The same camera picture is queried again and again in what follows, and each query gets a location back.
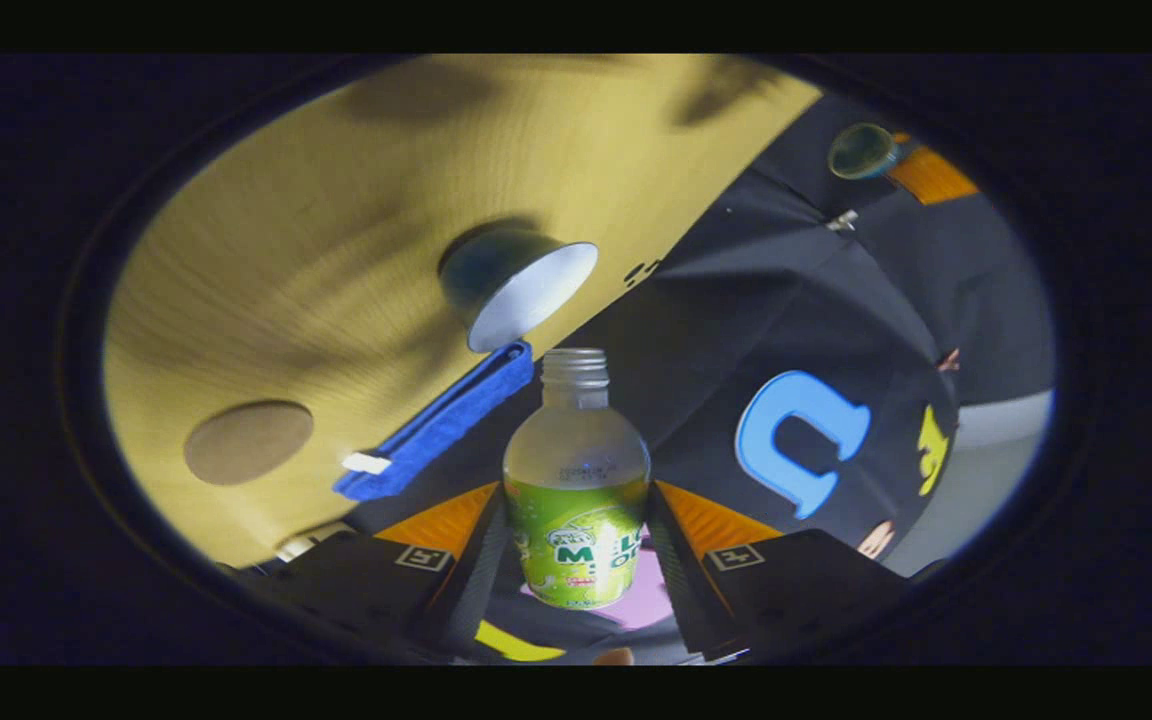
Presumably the teal teacup with white rim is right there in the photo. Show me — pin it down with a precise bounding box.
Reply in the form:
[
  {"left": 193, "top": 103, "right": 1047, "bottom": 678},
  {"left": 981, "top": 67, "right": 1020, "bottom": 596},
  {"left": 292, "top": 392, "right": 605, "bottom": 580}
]
[{"left": 439, "top": 228, "right": 599, "bottom": 354}]

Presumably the teal teacup lid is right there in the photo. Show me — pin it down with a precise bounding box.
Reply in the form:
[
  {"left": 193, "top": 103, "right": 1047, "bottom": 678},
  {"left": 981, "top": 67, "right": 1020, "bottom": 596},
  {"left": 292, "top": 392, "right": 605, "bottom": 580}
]
[{"left": 828, "top": 122, "right": 902, "bottom": 181}]

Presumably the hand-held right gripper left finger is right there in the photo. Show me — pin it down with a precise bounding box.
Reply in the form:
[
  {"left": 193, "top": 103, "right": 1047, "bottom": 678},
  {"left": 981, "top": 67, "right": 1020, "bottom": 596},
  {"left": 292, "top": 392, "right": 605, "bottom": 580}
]
[{"left": 236, "top": 482, "right": 509, "bottom": 661}]

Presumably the blue folded towel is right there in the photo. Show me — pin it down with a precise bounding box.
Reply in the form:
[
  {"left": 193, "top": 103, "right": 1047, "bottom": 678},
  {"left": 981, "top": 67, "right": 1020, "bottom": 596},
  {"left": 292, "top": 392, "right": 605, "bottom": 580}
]
[{"left": 333, "top": 340, "right": 534, "bottom": 502}]

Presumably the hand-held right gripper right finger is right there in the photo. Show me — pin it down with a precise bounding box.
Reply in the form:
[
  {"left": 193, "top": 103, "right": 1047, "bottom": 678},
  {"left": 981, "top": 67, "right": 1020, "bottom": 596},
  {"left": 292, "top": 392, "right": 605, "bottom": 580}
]
[{"left": 644, "top": 480, "right": 912, "bottom": 661}]

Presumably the silver green water bottle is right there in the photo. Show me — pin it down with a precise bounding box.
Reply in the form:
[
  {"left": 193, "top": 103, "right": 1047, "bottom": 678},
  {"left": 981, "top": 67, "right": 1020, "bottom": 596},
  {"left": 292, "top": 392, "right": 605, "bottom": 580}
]
[{"left": 502, "top": 348, "right": 652, "bottom": 611}]

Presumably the round brown coaster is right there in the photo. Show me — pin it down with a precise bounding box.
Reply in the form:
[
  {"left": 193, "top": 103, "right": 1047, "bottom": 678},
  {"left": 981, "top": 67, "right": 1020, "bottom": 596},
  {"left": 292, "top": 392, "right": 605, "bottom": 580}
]
[{"left": 183, "top": 400, "right": 315, "bottom": 487}]

